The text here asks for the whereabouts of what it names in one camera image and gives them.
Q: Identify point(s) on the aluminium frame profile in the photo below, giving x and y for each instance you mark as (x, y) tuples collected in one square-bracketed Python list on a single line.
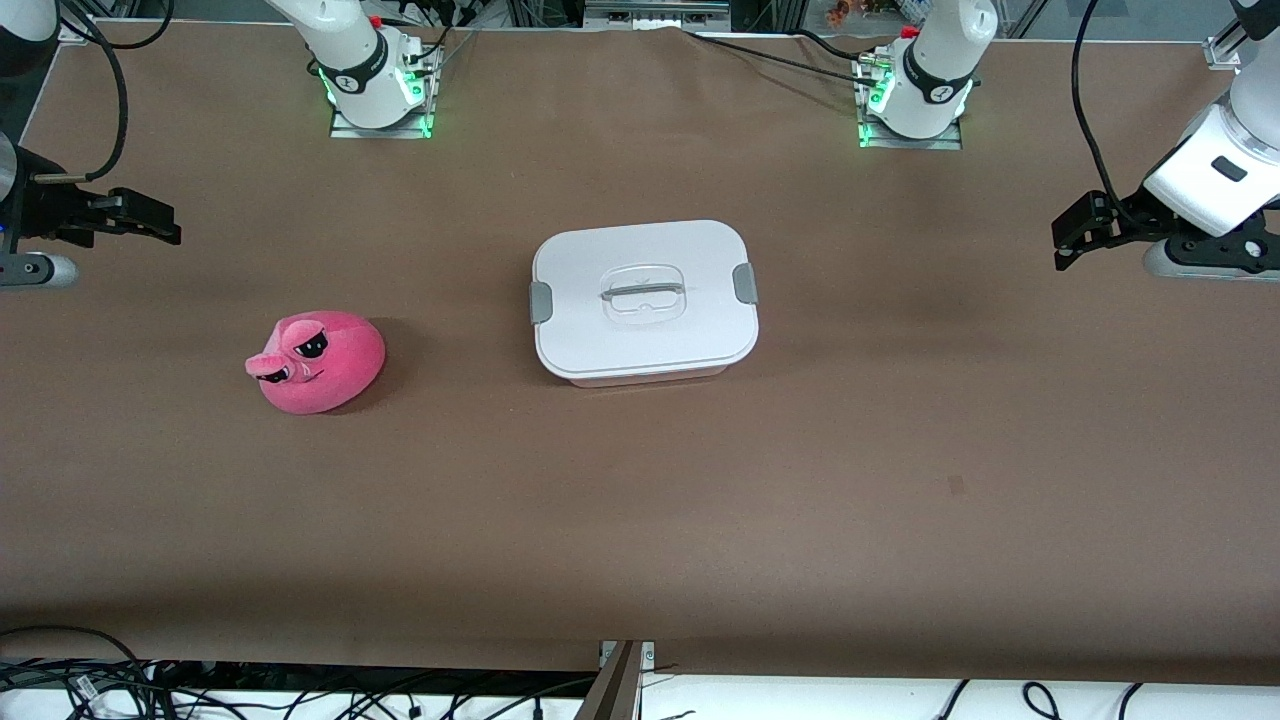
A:
[(1222, 52)]

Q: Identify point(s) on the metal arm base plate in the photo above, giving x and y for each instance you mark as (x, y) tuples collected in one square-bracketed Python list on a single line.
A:
[(950, 141), (420, 122)]

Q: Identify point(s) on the grey metal device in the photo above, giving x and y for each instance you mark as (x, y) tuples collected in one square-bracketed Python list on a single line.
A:
[(655, 12)]

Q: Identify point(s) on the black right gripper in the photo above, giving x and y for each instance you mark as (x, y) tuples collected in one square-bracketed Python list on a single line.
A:
[(42, 212)]

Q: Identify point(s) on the aluminium corner bracket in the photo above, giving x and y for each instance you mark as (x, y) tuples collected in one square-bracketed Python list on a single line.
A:
[(78, 33)]

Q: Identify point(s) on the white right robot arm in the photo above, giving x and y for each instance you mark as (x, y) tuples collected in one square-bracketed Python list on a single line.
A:
[(360, 70)]

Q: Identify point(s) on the colourful background toys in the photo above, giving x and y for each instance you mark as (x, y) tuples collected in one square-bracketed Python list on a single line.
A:
[(850, 10)]

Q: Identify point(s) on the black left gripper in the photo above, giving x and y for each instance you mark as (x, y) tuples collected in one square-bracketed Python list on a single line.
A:
[(1127, 214)]

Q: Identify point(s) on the white box lid grey latches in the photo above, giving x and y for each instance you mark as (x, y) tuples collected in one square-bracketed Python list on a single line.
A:
[(600, 340)]

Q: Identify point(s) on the dark support beam with bracket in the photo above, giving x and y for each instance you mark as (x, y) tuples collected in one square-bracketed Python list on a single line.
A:
[(615, 690)]

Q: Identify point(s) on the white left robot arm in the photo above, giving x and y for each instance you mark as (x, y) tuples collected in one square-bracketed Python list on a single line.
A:
[(935, 90)]

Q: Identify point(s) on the brown table cover sheet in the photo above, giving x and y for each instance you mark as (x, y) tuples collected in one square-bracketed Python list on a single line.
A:
[(640, 500)]

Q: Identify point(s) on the pink plush toy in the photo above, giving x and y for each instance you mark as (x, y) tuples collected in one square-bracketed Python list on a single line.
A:
[(340, 360)]

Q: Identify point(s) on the pale pink plastic box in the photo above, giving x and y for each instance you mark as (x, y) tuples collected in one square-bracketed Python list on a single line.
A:
[(650, 379)]

